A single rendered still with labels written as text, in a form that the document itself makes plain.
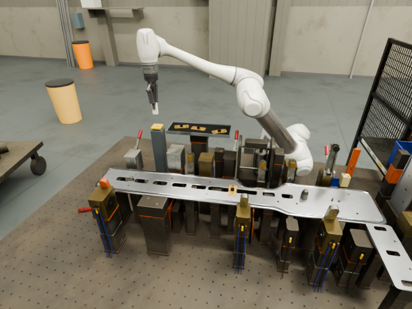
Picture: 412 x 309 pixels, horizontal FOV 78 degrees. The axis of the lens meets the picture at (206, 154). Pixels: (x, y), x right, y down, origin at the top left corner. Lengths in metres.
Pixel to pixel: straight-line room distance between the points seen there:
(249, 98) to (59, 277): 1.24
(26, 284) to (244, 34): 6.07
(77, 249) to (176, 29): 7.08
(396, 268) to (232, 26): 6.03
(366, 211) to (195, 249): 0.83
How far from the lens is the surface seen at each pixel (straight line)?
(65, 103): 4.79
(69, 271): 1.50
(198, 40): 7.84
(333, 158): 1.39
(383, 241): 1.25
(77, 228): 1.68
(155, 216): 1.20
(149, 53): 1.39
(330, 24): 7.48
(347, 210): 1.32
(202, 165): 1.36
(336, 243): 1.16
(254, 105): 1.28
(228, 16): 6.63
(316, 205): 1.29
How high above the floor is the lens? 1.82
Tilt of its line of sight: 32 degrees down
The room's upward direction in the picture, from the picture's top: 1 degrees counter-clockwise
